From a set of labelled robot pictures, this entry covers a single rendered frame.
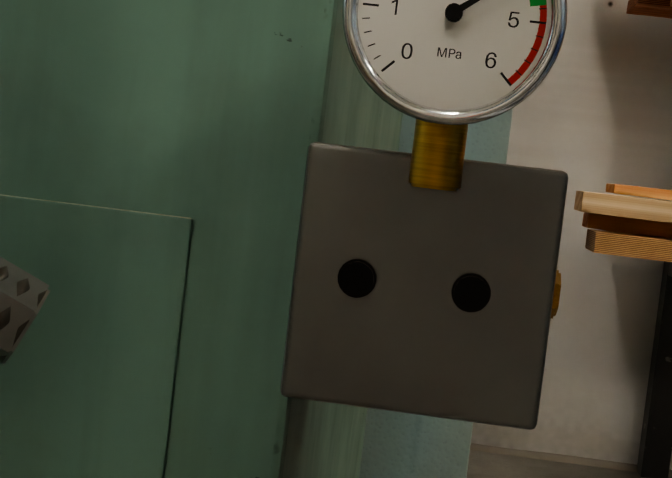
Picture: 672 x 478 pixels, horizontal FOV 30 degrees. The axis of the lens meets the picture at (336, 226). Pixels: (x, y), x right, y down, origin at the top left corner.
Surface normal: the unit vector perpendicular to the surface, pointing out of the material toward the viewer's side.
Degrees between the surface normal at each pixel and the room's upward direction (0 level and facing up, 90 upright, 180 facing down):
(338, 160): 90
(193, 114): 90
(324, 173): 90
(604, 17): 90
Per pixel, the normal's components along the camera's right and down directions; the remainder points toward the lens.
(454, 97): -0.09, 0.04
